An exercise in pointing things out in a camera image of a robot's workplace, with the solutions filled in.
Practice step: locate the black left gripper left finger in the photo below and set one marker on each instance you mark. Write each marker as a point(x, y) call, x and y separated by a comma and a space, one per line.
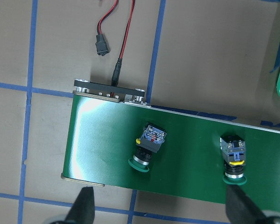
point(83, 209)

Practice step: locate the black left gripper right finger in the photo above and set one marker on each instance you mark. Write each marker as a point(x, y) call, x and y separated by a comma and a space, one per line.
point(240, 209)

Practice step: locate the green conveyor belt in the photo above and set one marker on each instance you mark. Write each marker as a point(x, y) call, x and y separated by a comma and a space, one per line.
point(105, 121)

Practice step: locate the green push button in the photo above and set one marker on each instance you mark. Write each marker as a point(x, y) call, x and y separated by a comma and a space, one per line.
point(233, 151)
point(148, 143)

